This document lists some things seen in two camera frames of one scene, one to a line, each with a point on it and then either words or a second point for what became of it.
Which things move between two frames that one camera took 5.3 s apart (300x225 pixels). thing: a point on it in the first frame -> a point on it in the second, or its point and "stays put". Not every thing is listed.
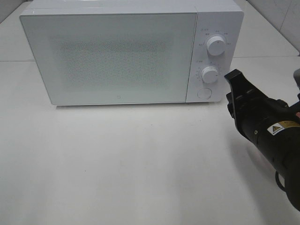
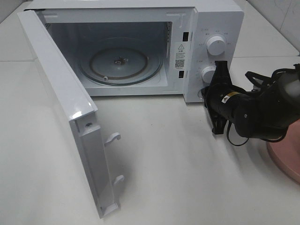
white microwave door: [87, 58] -> [79, 107]
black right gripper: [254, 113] -> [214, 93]
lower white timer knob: [209, 74] stays put
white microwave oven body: [123, 52] stays put
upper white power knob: [215, 46] stays put
